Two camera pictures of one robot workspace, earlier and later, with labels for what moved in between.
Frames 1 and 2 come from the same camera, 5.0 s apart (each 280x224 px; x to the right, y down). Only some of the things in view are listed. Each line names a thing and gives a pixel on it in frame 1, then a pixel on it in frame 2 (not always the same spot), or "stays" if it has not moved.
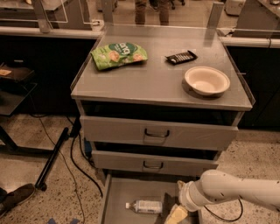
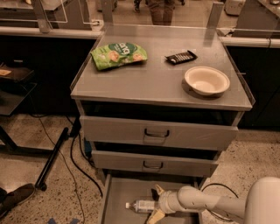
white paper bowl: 206,81 stays
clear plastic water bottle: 145,206 stays
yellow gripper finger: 180,185 -> 160,188
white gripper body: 186,194 -> 165,200
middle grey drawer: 151,163 stays
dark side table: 14,91 stays
